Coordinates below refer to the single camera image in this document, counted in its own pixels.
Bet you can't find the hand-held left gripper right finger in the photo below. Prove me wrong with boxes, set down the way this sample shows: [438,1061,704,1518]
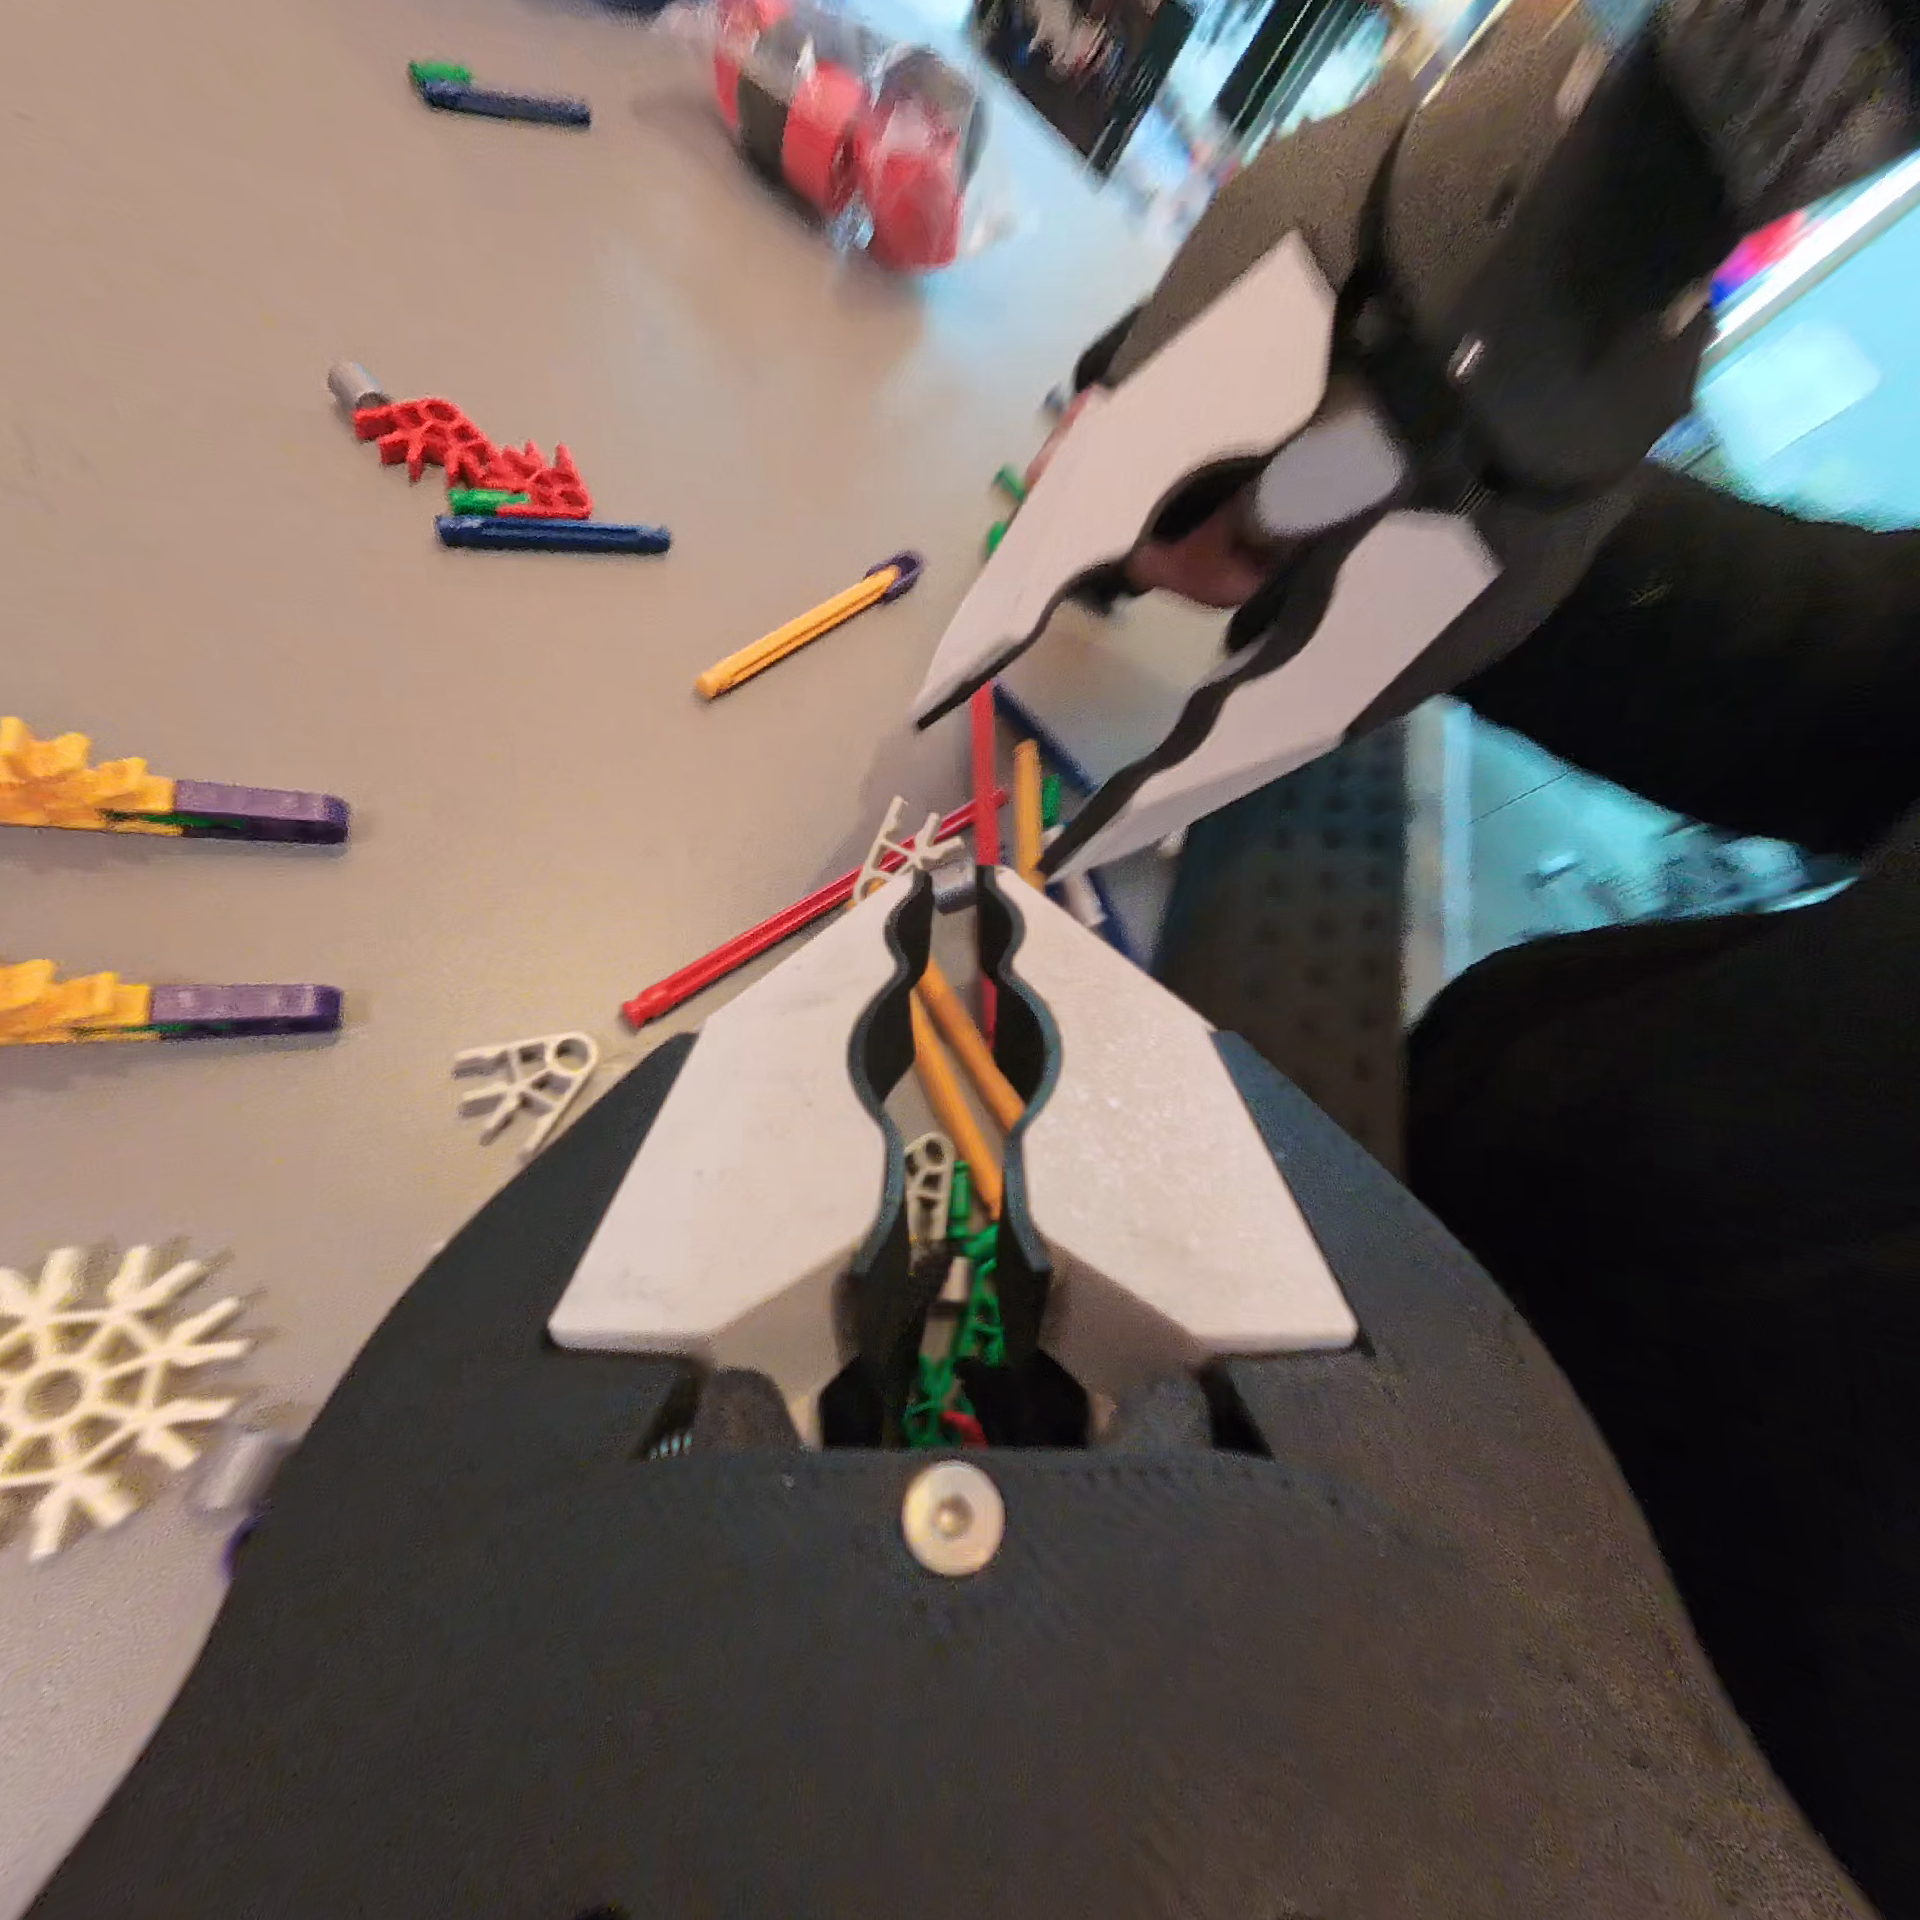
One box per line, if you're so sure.
[976,862,1360,1442]

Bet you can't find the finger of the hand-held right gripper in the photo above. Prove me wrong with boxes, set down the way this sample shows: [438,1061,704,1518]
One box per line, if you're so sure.
[913,228,1344,734]
[1043,504,1505,883]

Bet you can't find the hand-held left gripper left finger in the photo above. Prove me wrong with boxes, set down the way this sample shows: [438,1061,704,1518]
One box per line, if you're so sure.
[546,870,939,1450]

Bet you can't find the multicoloured toy frame assembly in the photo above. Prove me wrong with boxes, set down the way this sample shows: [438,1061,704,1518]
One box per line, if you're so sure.
[0,716,353,1050]

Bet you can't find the person's right forearm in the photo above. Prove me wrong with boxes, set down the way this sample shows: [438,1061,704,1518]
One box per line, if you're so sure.
[1424,465,1920,874]

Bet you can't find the person's right hand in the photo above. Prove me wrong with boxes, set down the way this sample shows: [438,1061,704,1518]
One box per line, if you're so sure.
[1126,504,1307,609]

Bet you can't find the green fan connector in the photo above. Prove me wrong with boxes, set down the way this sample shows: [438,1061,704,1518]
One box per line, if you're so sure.
[901,1222,1009,1450]

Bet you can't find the long red rod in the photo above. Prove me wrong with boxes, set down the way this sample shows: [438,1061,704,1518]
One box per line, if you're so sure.
[620,795,1010,1034]
[968,681,1004,1038]

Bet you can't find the black perforated foam strip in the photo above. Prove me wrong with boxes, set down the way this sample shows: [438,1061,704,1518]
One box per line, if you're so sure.
[1155,720,1419,1173]

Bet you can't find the plastic bag of red wheels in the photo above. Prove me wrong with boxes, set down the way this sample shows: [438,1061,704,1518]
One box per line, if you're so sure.
[704,0,992,274]

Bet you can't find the blue plastic rod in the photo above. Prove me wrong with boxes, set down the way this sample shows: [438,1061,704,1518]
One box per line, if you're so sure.
[435,514,675,558]

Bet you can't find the red fan connector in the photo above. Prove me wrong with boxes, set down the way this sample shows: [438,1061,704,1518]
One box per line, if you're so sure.
[353,394,496,483]
[480,440,594,522]

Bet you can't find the white snowflake connector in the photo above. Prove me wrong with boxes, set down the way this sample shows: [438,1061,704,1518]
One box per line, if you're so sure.
[0,1237,257,1561]

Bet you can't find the thick blue rod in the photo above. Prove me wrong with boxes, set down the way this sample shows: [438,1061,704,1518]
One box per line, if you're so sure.
[411,78,594,130]

